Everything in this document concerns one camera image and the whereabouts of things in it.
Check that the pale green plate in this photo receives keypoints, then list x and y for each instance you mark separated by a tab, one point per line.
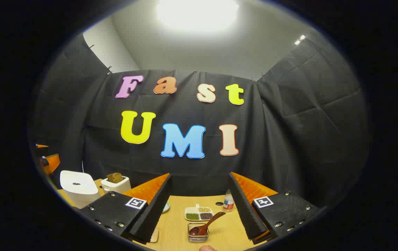
166	207

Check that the small ceiling spotlight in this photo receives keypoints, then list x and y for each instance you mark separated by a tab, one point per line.
300	39

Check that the white rice cooker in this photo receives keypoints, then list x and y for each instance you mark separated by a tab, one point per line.
78	186

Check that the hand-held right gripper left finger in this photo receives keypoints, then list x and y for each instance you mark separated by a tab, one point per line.
153	212

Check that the large ceiling light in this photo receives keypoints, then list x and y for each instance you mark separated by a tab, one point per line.
197	14

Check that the brown bread slice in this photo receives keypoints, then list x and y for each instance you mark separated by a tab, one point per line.
110	178
119	177

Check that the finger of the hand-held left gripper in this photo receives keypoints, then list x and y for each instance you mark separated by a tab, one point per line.
53	163
42	145

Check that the clear plastic water bottle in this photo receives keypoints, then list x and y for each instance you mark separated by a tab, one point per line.
228	203

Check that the white toaster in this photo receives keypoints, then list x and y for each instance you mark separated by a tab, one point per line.
117	187

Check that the white divided rice dish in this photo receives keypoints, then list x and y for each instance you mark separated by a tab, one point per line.
198	213

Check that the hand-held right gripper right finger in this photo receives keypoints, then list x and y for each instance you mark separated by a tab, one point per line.
246	209

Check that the brown wooden spoon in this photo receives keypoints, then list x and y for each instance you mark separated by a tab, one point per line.
205	226

